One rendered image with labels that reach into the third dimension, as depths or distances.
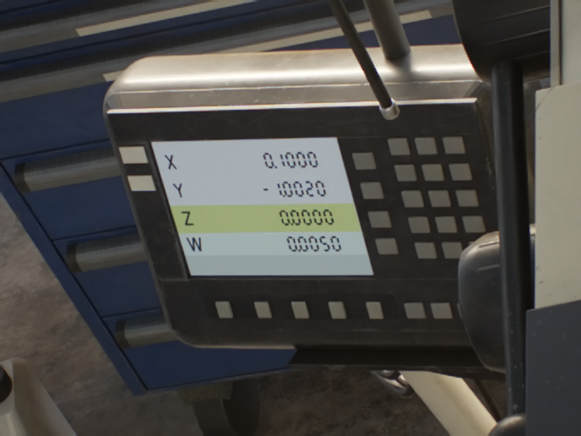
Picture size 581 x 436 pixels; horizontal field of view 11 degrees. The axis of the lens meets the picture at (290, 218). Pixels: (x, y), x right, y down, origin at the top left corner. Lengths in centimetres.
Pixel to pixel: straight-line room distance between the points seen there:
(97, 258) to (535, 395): 239
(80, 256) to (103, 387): 51
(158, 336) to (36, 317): 56
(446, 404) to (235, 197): 28
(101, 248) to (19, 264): 73
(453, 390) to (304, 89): 34
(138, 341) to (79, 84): 43
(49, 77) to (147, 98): 102
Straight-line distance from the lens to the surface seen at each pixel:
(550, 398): 114
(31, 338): 412
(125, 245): 350
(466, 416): 245
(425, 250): 224
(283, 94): 224
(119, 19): 322
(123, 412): 396
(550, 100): 126
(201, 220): 232
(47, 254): 356
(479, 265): 144
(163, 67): 232
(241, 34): 322
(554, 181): 123
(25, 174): 343
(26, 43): 327
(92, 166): 340
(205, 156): 228
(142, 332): 361
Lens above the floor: 274
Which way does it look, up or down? 42 degrees down
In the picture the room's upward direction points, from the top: 29 degrees counter-clockwise
